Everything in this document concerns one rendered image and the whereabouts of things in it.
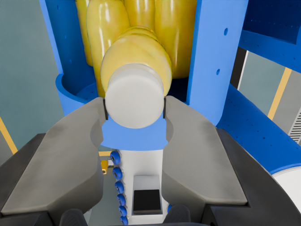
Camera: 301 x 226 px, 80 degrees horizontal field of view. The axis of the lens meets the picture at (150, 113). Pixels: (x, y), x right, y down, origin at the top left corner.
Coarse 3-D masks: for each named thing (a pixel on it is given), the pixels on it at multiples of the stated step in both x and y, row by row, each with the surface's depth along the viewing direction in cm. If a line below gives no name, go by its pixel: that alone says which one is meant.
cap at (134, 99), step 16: (112, 80) 12; (128, 80) 11; (144, 80) 11; (112, 96) 11; (128, 96) 11; (144, 96) 11; (160, 96) 11; (112, 112) 12; (128, 112) 12; (144, 112) 12; (160, 112) 12
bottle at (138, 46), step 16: (128, 32) 19; (144, 32) 18; (112, 48) 15; (128, 48) 14; (144, 48) 14; (160, 48) 15; (112, 64) 13; (128, 64) 12; (144, 64) 13; (160, 64) 14; (160, 80) 13
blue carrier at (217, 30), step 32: (64, 0) 30; (224, 0) 17; (64, 32) 31; (224, 32) 19; (64, 64) 31; (192, 64) 19; (224, 64) 21; (64, 96) 23; (96, 96) 35; (192, 96) 20; (224, 96) 26; (128, 128) 21; (160, 128) 21
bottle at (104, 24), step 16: (96, 0) 25; (112, 0) 25; (96, 16) 25; (112, 16) 25; (128, 16) 27; (96, 32) 26; (112, 32) 26; (96, 48) 27; (96, 64) 29; (96, 80) 31
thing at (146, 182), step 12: (144, 180) 68; (156, 180) 68; (144, 192) 62; (156, 192) 62; (132, 204) 60; (144, 204) 58; (156, 204) 58; (132, 216) 57; (144, 216) 57; (156, 216) 57
